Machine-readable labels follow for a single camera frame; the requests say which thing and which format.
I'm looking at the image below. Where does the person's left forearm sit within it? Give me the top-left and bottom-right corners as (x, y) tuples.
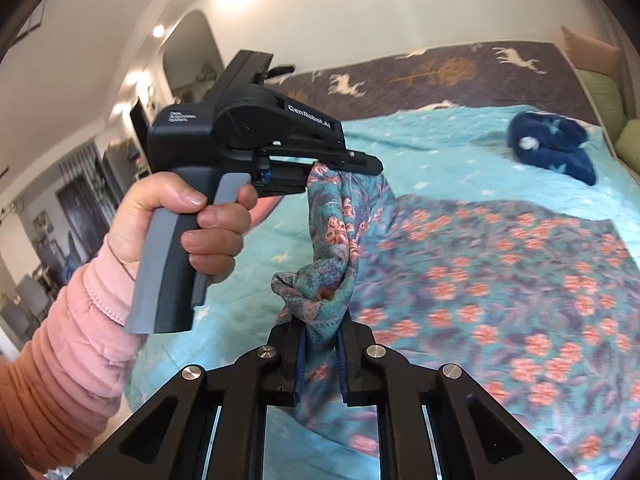
(0, 237), (143, 476)

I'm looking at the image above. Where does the wall picture frame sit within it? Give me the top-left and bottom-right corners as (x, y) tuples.
(15, 7), (48, 43)

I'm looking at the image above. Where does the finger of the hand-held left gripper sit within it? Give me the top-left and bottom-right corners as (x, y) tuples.
(254, 160), (321, 199)
(260, 146), (385, 177)

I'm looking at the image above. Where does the navy star cloth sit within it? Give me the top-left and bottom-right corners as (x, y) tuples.
(506, 111), (598, 186)

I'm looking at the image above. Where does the dark glass door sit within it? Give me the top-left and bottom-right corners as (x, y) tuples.
(55, 180), (118, 261)

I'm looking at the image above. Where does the dark cabinet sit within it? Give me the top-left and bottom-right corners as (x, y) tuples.
(102, 137), (138, 181)

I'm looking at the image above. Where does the grey chair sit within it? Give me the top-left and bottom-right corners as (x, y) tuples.
(14, 280), (49, 322)

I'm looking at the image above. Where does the person's left hand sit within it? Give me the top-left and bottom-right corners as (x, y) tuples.
(107, 172), (283, 283)

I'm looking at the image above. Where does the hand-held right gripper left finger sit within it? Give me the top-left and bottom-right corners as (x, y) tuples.
(65, 322), (307, 480)

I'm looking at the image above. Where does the teal floral garment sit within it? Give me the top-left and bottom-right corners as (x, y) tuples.
(270, 160), (640, 480)

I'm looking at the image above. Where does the black television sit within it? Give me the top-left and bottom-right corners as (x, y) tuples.
(130, 100), (151, 137)

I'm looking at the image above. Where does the green pillow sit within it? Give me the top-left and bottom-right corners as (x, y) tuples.
(614, 119), (640, 181)
(577, 70), (626, 123)

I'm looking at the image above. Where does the turquoise star blanket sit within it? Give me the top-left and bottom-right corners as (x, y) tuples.
(122, 105), (640, 480)

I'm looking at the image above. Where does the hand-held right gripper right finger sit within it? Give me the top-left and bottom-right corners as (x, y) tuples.
(335, 324), (571, 480)

